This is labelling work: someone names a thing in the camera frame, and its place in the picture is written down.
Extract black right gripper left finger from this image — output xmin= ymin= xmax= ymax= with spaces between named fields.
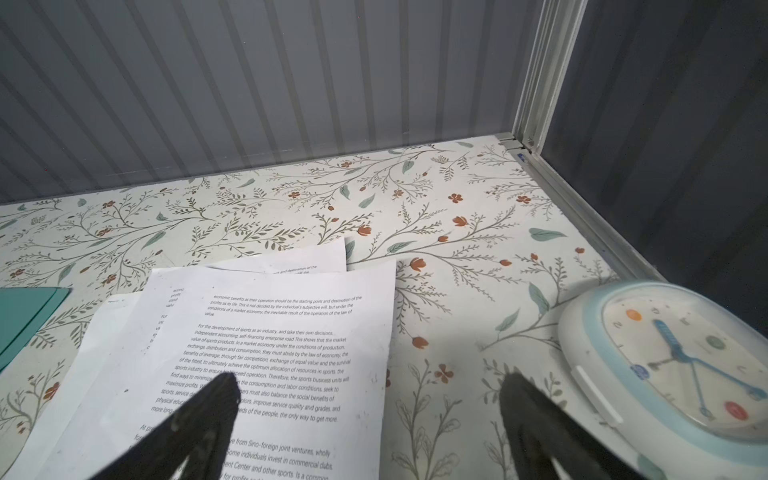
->
xmin=94 ymin=372 xmax=241 ymax=479

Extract printed paper sheet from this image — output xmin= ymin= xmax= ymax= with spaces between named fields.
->
xmin=35 ymin=259 xmax=398 ymax=480

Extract white round alarm clock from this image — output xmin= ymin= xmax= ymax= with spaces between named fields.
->
xmin=558 ymin=280 xmax=767 ymax=479

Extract lower white paper sheets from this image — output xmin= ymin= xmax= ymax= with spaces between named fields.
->
xmin=3 ymin=239 xmax=347 ymax=479

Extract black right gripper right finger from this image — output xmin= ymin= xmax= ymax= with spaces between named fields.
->
xmin=499 ymin=373 xmax=642 ymax=479

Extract teal plastic folder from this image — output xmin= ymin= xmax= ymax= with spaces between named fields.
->
xmin=1 ymin=287 xmax=70 ymax=370

